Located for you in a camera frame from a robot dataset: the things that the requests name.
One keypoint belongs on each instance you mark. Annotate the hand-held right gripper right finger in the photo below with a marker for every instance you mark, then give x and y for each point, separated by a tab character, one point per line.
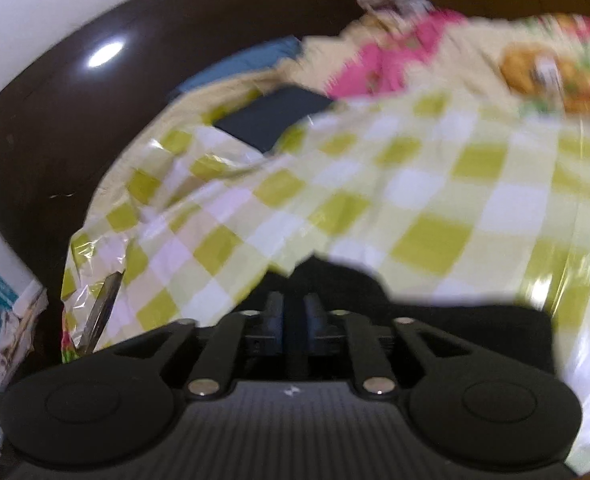
315	317

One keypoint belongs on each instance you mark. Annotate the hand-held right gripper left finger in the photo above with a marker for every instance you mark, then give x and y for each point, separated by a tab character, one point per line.
275	317

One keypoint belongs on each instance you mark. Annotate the black pants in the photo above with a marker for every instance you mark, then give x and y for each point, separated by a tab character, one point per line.
340	282

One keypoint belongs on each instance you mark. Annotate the green checkered plastic sheet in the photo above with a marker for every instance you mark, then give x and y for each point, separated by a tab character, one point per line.
375	185

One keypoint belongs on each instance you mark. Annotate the metal strip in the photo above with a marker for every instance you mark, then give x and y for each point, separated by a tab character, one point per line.
102	310

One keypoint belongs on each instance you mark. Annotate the dark flat box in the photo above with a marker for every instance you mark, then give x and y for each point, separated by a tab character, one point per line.
275	115

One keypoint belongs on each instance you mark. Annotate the blue cloth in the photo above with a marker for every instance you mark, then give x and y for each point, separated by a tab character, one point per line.
245	65

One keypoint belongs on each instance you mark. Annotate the colourful paper clutter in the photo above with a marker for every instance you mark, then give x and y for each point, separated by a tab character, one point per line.
5	330

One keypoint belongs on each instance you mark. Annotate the dark brown headboard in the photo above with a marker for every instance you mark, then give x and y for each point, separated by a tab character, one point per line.
50	135

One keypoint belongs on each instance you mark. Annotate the cartoon printed quilt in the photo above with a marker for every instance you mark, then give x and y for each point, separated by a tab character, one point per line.
450	45

